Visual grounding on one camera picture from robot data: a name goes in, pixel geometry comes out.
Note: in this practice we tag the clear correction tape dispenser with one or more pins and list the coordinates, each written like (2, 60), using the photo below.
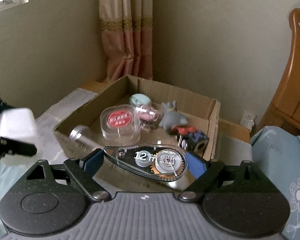
(152, 161)

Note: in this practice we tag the mint green round case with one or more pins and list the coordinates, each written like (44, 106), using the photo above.
(139, 99)

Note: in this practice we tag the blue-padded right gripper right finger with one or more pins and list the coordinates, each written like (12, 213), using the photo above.
(207, 176)

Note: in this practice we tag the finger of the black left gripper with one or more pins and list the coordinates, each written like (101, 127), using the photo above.
(14, 147)

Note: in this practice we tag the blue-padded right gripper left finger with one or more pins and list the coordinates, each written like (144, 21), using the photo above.
(82, 171)

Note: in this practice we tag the wooden bed headboard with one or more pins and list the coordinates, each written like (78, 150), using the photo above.
(284, 108)

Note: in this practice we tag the white plastic bottle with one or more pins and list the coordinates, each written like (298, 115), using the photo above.
(19, 124)

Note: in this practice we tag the small bottle with pink items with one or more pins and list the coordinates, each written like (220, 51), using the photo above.
(148, 116)

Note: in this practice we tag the grey cat figurine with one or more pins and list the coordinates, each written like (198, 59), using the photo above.
(171, 117)

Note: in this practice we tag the light blue checked tablecloth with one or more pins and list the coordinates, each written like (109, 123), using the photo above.
(38, 202)

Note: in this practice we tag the white wall socket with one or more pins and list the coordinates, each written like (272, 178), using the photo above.
(248, 120)

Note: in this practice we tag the light blue floral bedding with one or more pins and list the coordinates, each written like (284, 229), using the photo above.
(277, 154)

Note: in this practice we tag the black fidget cube red buttons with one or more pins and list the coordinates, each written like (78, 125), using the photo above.
(190, 139)

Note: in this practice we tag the striped pink curtain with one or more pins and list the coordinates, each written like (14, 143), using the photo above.
(127, 37)

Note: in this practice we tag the clear round plastic box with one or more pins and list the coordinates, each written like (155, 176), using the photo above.
(120, 125)

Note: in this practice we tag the brown cardboard box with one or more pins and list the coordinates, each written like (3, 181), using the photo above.
(151, 133)

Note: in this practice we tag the clear glass jar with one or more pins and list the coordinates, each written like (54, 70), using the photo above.
(84, 136)

